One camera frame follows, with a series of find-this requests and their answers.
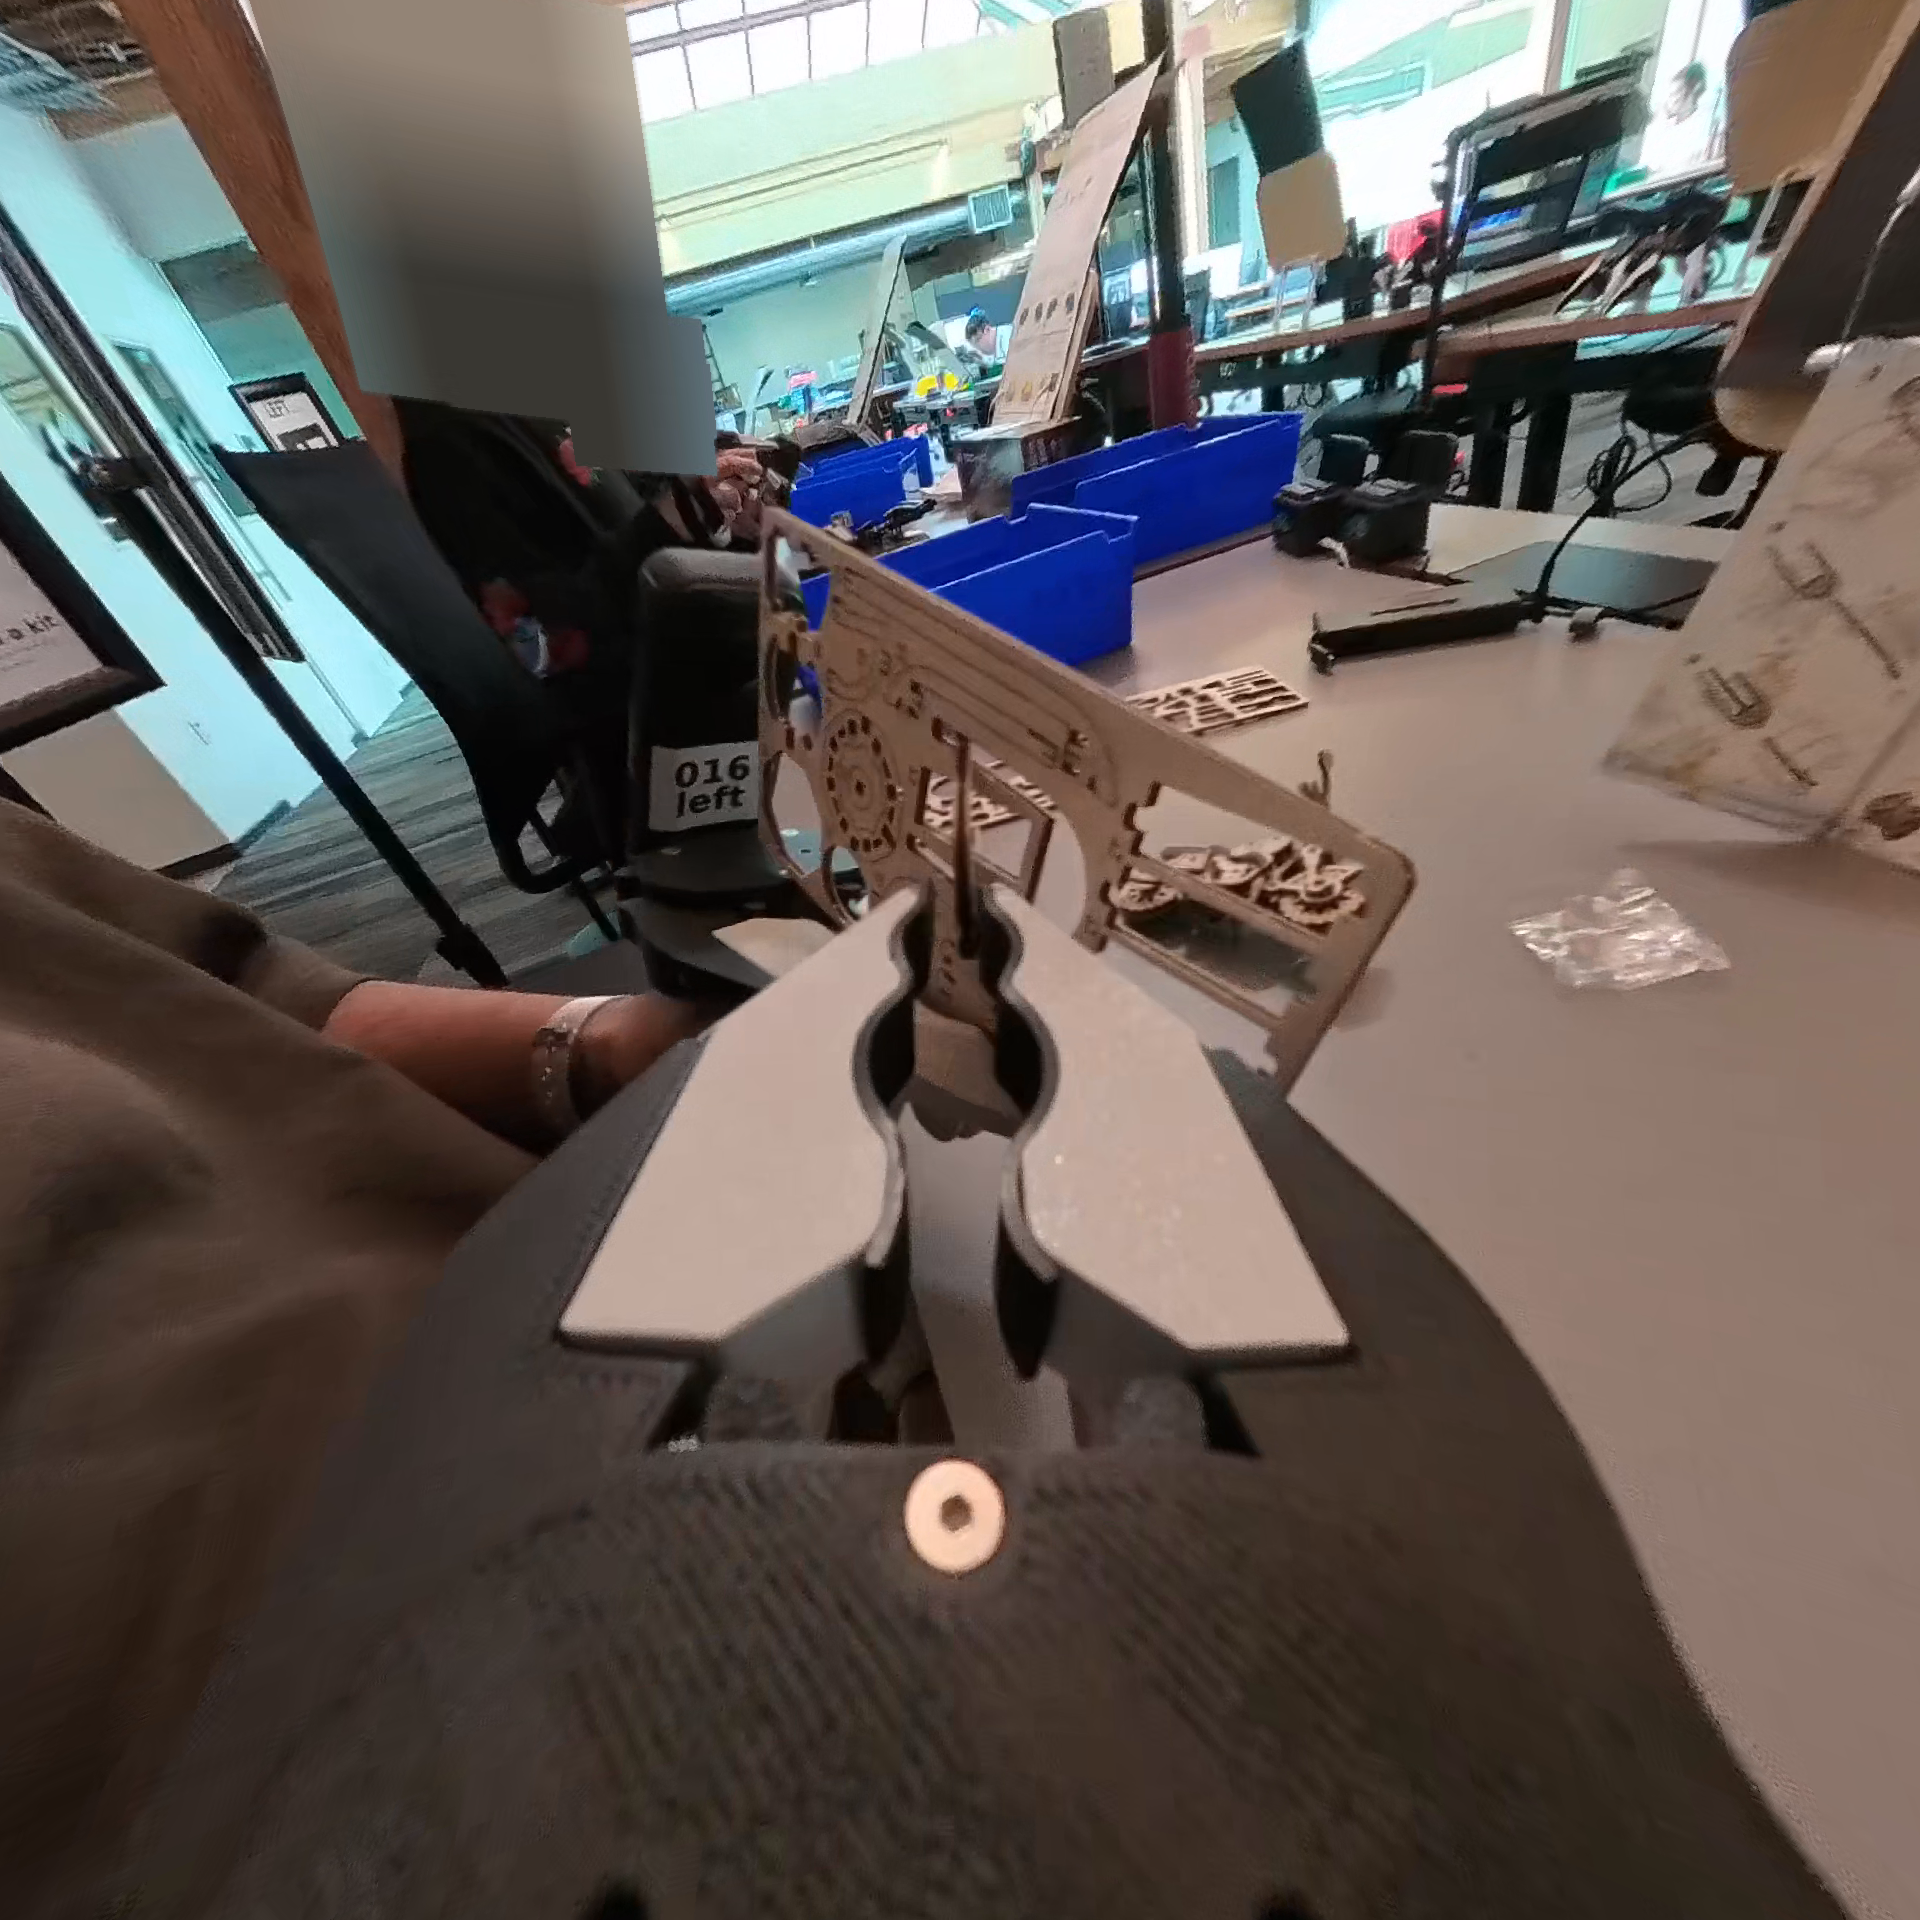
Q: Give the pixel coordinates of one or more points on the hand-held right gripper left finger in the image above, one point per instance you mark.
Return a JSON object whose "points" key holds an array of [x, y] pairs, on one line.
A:
{"points": [[735, 1170]]}

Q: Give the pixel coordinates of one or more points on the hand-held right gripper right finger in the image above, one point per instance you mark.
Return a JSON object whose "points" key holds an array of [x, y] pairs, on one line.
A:
{"points": [[1154, 1185]]}

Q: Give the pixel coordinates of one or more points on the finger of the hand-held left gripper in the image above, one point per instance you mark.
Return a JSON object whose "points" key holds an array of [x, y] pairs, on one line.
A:
{"points": [[763, 951]]}

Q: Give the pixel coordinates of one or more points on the laser-cut wooden puzzle sheet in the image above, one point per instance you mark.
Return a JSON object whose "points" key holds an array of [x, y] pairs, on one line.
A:
{"points": [[961, 689]]}

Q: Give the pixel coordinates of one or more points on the person's left forearm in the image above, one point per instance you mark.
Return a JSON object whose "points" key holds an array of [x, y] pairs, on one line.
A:
{"points": [[434, 1050]]}

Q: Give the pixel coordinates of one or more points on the grey desk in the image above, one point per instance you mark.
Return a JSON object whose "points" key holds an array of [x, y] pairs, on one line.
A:
{"points": [[1577, 1200]]}

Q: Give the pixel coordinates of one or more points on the person's left hand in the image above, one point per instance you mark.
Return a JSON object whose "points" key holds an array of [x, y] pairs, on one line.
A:
{"points": [[638, 1043]]}

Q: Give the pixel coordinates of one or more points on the blue plastic bin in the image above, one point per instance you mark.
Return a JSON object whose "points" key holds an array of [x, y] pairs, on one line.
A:
{"points": [[1022, 586], [862, 474], [1183, 464]]}

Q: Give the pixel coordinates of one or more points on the black stand pole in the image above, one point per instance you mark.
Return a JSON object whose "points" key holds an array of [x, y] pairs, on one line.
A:
{"points": [[301, 721]]}

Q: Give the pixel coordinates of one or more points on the clear plastic bag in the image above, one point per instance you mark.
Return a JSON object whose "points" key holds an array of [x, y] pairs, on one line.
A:
{"points": [[1621, 931]]}

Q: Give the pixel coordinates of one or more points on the tan display board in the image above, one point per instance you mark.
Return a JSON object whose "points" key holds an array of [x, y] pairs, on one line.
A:
{"points": [[1075, 256]]}

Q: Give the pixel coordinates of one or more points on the black bar tool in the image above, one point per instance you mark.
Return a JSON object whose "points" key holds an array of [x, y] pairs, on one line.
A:
{"points": [[1426, 627]]}

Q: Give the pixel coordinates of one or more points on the small black device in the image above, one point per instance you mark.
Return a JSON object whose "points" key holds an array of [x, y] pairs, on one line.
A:
{"points": [[1386, 526], [1309, 516]]}

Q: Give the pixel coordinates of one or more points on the framed poster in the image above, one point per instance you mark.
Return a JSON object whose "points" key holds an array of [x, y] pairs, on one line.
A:
{"points": [[54, 646]]}

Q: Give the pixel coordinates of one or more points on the black tablet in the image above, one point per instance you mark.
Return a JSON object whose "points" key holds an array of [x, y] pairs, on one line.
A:
{"points": [[1604, 580]]}

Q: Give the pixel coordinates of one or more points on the black monitor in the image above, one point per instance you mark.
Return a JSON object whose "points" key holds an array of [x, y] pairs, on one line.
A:
{"points": [[1537, 186]]}

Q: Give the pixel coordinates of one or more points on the wooden chair back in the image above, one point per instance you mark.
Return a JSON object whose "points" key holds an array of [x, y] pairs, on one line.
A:
{"points": [[1800, 225]]}

